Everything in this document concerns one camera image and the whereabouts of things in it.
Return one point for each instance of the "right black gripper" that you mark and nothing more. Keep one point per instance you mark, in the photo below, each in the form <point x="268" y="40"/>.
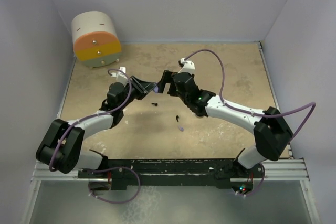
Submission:
<point x="167" y="78"/>

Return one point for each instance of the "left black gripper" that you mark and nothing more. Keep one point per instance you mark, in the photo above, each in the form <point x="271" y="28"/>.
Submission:
<point x="143" y="88"/>

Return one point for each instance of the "purple earbud charging case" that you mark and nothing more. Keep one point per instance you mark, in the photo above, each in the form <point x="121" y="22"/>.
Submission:
<point x="156" y="88"/>

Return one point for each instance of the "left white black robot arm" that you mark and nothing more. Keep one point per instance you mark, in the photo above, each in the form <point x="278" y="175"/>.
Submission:
<point x="61" y="147"/>

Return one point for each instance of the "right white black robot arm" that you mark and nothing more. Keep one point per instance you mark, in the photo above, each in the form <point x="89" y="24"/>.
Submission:
<point x="270" y="130"/>

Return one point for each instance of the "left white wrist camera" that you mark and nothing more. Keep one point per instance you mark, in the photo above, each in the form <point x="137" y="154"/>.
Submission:
<point x="119" y="75"/>

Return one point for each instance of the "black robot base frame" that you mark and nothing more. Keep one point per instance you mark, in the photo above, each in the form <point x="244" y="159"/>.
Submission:
<point x="221" y="173"/>

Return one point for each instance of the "aluminium extrusion rail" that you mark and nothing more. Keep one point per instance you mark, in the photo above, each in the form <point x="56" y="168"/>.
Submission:
<point x="284" y="169"/>

